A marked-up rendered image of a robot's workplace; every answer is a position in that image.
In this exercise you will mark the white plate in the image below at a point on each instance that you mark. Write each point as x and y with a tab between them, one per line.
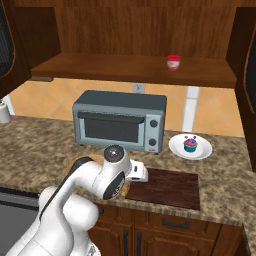
203	148

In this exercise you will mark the open wooden wall cabinet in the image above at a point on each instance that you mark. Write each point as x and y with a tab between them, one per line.
133	66

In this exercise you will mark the grey-blue toaster oven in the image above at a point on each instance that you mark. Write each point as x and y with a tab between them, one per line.
120	101

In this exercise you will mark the wooden drawer front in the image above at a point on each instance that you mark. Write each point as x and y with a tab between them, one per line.
116	213
200	225

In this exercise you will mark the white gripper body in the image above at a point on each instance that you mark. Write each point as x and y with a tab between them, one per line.
141	174

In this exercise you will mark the dark toaster oven knob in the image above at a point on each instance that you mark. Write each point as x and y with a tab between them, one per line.
153	123
153	142

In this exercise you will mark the wooden cupboard door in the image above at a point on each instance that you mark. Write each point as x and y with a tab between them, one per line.
173	245
110	238

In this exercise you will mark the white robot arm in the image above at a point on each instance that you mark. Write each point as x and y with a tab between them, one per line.
76	186

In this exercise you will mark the blue and pink cupcake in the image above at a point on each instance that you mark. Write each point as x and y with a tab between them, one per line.
190	145

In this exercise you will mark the toaster oven glass door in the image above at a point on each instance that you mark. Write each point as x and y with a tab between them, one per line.
113	130

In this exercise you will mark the dark brown cutting board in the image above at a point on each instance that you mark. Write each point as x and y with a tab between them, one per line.
170	188

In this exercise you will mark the red-lidded jam jar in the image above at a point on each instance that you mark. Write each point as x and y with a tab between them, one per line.
173	63

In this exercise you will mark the white wall outlet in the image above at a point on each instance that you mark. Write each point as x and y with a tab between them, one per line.
138	88

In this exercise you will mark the grey dishwasher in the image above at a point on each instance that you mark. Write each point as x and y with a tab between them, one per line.
16	220

